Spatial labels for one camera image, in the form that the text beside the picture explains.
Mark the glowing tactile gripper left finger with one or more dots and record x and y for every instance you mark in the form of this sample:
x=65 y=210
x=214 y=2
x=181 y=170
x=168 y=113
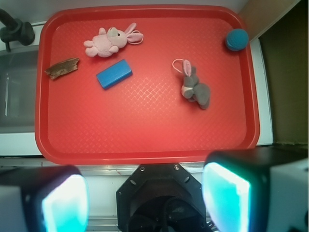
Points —
x=43 y=199

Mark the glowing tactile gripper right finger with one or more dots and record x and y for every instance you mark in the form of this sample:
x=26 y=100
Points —
x=265 y=189

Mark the blue ball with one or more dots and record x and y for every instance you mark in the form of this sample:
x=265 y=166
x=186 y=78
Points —
x=237 y=39

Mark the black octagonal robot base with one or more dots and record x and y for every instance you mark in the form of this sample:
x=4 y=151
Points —
x=161 y=198

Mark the grey plush bunny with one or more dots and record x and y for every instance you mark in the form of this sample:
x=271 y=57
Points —
x=192 y=89

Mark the red plastic tray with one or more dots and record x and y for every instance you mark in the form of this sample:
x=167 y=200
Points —
x=144 y=118

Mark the brown bark piece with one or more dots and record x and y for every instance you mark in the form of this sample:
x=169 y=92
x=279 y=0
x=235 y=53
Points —
x=62 y=68

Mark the grey sink basin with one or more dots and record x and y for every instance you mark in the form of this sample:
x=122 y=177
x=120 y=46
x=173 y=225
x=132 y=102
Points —
x=18 y=72

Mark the blue rectangular block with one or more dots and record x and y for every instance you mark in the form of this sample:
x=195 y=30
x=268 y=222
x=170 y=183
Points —
x=114 y=74

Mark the pink plush bunny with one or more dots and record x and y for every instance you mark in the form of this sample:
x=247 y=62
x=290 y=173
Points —
x=109 y=42

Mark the brown cardboard box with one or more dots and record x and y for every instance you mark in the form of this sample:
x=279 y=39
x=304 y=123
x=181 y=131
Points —
x=279 y=36

